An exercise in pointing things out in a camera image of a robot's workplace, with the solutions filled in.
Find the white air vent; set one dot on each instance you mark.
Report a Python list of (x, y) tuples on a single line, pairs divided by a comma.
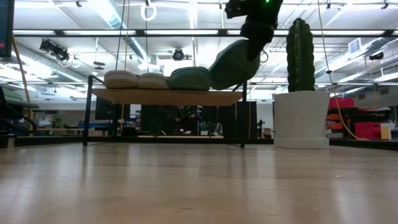
[(354, 45)]

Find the white and yellow container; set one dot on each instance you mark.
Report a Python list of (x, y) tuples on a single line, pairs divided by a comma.
[(387, 132)]

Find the computer monitor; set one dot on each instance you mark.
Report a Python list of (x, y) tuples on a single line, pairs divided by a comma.
[(6, 25)]

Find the small black tripod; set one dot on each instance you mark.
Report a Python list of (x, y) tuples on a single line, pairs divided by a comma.
[(260, 126)]

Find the small black ceiling lamp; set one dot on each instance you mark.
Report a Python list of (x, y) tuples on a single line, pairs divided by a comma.
[(376, 56)]

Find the white plant pot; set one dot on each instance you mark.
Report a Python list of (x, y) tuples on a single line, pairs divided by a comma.
[(301, 118)]

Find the grey rubber slide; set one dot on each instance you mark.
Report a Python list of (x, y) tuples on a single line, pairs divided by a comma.
[(121, 81), (154, 82)]

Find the wooden shelf black frame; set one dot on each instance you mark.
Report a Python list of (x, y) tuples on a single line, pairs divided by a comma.
[(168, 98)]

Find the teal rubber slide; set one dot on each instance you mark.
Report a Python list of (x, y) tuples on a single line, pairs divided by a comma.
[(230, 71), (189, 81)]

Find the small potted plant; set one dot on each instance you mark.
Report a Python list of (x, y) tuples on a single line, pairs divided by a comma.
[(204, 132)]

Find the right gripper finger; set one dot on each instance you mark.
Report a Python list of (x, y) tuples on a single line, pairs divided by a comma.
[(256, 42)]

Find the black table frame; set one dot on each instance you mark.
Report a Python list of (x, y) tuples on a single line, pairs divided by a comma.
[(49, 141)]

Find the red storage bin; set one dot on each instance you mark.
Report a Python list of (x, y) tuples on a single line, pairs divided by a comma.
[(342, 103)]

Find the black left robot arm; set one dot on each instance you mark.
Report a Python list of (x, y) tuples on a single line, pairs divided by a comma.
[(9, 123)]

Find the green cactus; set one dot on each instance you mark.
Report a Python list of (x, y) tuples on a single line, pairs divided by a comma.
[(300, 56)]

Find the red crates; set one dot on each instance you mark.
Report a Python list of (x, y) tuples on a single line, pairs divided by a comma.
[(368, 130)]

